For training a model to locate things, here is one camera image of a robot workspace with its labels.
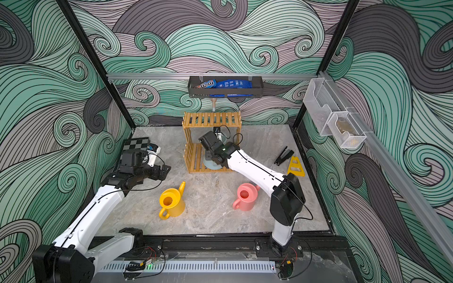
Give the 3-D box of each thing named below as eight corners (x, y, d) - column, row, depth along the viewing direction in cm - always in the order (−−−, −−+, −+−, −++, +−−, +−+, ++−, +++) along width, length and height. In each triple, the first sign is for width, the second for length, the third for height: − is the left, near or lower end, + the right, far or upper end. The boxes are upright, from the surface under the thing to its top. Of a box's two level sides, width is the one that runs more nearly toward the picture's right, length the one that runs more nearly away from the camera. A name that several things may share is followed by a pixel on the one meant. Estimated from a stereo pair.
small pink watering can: (232, 211, 86) (234, 201, 76) (232, 193, 91) (233, 183, 82) (257, 211, 86) (262, 201, 76) (255, 193, 91) (259, 183, 82)
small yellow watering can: (163, 221, 82) (156, 212, 73) (169, 192, 92) (163, 181, 83) (182, 221, 82) (177, 212, 73) (186, 192, 92) (182, 181, 83)
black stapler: (278, 167, 102) (279, 164, 100) (271, 161, 105) (272, 158, 103) (293, 154, 108) (294, 151, 106) (286, 148, 111) (287, 146, 109)
